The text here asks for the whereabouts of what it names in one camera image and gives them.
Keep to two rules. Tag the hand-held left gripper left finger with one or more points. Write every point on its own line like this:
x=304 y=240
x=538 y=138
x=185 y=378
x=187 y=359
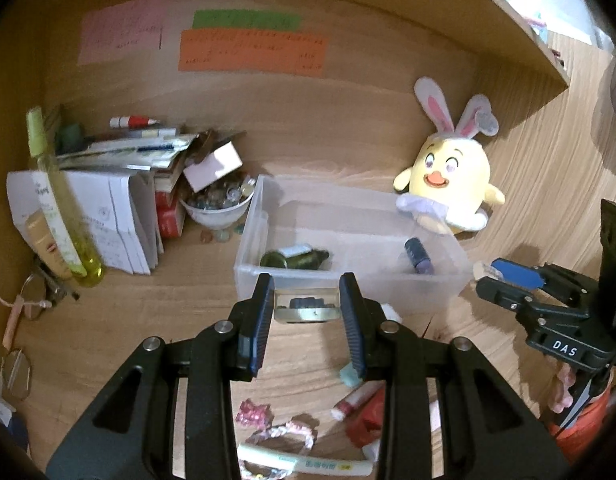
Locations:
x=260 y=320

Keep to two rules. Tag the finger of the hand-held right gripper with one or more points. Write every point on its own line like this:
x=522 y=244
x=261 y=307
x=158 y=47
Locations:
x=517 y=274
x=507 y=296

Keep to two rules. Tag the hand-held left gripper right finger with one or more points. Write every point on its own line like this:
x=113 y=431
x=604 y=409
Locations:
x=353 y=320

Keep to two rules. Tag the small white plastic piece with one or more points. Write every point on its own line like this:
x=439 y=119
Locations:
x=487 y=269

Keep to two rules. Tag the small clear square bottle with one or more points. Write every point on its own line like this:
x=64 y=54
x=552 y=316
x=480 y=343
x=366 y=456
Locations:
x=308 y=306

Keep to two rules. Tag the small teal block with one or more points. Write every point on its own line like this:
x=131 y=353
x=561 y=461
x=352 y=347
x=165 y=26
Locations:
x=349 y=379

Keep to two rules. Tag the pink glitter hair clip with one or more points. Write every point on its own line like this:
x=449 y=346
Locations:
x=253 y=412

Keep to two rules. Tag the clear plastic storage bin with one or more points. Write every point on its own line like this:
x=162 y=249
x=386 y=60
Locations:
x=338 y=220

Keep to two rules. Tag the white green-print tube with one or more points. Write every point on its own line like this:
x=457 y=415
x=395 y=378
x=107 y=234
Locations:
x=308 y=462

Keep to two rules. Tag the person's right hand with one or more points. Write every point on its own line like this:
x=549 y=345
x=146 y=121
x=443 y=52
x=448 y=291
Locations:
x=562 y=391

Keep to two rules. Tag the green glass bottle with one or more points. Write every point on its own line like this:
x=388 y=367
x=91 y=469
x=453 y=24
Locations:
x=303 y=261

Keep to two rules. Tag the small white blue tube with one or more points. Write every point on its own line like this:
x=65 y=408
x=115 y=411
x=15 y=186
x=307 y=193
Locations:
x=295 y=250

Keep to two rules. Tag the red label lip balm tube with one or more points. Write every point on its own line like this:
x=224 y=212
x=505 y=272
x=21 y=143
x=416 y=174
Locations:
x=353 y=402

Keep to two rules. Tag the dark blue cylinder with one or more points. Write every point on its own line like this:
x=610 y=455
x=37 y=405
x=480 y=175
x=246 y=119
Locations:
x=418 y=256

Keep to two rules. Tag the green glass pebble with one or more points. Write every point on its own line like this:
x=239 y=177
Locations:
x=221 y=235

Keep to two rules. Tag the orange glass pebble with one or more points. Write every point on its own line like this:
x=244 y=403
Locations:
x=206 y=236

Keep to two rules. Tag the red pouch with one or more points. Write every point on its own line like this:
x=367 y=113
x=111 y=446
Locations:
x=368 y=425

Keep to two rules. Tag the white ceramic bowl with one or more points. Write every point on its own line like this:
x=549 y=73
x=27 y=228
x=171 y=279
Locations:
x=215 y=217

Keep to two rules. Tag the yellow chick plush bunny ears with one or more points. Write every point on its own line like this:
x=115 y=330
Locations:
x=457 y=170

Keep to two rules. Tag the pile of glass marbles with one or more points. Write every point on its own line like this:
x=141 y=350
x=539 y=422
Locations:
x=218 y=196

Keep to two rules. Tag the red cardboard box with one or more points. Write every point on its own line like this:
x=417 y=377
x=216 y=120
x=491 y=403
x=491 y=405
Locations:
x=170 y=215

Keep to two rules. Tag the pink white small box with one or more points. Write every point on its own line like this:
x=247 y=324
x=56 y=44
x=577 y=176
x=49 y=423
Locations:
x=213 y=165

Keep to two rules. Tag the stack of papers and booklets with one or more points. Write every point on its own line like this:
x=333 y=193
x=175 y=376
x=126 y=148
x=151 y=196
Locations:
x=118 y=220

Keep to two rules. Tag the dark brown object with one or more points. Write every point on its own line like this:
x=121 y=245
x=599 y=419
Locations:
x=208 y=140

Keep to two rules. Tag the stack of paper booklets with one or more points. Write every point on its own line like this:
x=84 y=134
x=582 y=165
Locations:
x=133 y=152

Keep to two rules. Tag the yellow-green spray bottle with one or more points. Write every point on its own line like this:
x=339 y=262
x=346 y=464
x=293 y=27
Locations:
x=63 y=210

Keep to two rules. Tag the beige cream tube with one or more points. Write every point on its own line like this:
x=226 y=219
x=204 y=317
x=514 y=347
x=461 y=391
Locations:
x=44 y=245

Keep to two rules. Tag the red white marker pen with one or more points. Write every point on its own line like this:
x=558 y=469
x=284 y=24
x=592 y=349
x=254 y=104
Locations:
x=135 y=121

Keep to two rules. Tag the wooden shelf board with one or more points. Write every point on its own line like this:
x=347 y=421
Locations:
x=512 y=25

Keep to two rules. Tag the orange paper note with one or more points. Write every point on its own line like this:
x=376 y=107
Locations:
x=253 y=52

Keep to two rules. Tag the white blue box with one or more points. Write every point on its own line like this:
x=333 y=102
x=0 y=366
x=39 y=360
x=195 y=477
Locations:
x=3 y=417

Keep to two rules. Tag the green paper note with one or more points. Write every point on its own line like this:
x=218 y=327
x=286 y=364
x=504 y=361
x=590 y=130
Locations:
x=245 y=20

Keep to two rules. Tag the pink paper note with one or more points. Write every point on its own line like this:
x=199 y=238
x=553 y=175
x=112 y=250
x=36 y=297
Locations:
x=120 y=32

